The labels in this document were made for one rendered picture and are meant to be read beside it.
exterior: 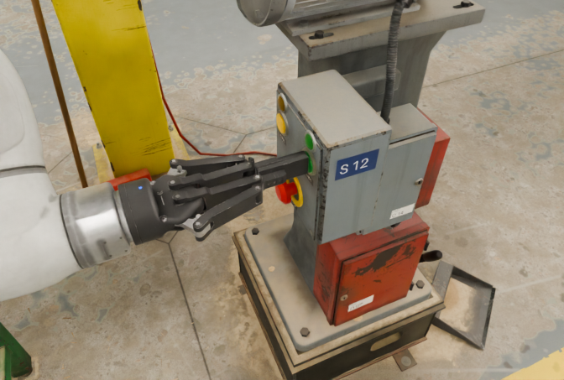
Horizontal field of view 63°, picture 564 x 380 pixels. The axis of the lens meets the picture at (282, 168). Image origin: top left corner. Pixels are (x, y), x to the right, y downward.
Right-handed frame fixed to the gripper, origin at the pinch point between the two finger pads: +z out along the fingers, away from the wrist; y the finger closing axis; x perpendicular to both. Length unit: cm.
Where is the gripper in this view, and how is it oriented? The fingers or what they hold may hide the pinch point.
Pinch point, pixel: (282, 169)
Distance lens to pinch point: 60.1
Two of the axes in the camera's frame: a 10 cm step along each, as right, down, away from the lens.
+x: 0.0, -7.2, -6.9
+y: 4.0, 6.4, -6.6
